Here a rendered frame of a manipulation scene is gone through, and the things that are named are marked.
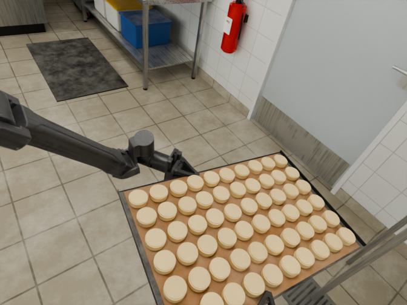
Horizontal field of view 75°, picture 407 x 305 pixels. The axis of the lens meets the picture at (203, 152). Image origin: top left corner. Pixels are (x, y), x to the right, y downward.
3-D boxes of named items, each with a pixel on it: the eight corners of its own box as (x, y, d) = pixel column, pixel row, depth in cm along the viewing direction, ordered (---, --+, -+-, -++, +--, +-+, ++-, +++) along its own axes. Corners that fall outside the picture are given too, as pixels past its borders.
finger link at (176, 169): (199, 177, 89) (172, 167, 89) (203, 163, 84) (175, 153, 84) (192, 193, 84) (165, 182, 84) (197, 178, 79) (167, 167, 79)
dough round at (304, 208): (295, 200, 85) (297, 196, 83) (310, 206, 84) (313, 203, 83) (293, 212, 81) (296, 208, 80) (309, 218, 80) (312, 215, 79)
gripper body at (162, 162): (176, 170, 89) (155, 163, 90) (180, 149, 82) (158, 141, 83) (168, 184, 85) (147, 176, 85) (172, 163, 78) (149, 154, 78)
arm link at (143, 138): (112, 158, 84) (122, 180, 81) (106, 137, 75) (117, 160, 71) (147, 145, 89) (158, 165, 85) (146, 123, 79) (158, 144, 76)
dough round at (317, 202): (324, 210, 84) (327, 207, 83) (311, 210, 83) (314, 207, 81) (317, 197, 88) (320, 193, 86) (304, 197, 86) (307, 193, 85)
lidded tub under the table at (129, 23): (119, 35, 310) (118, 11, 292) (154, 31, 334) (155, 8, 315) (135, 49, 292) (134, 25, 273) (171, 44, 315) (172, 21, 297)
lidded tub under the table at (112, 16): (105, 19, 334) (102, -4, 315) (138, 17, 356) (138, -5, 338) (117, 32, 314) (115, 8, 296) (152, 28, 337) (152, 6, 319)
